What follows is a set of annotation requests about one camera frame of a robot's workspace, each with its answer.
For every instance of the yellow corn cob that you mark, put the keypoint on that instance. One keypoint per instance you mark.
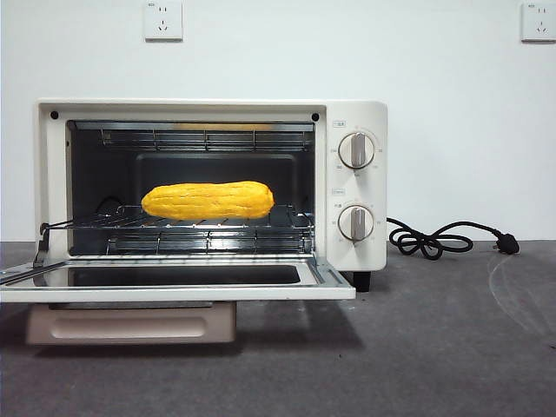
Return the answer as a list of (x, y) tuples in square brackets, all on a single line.
[(208, 200)]

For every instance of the cream oven knob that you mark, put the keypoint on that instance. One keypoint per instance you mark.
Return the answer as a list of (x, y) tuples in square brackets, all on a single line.
[(357, 150), (356, 223)]

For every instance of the cream Toshiba toaster oven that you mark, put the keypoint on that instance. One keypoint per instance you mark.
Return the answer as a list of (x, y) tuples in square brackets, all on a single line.
[(369, 260)]

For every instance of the white wall socket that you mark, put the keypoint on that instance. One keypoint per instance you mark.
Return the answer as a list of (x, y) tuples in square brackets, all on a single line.
[(163, 21), (539, 24)]

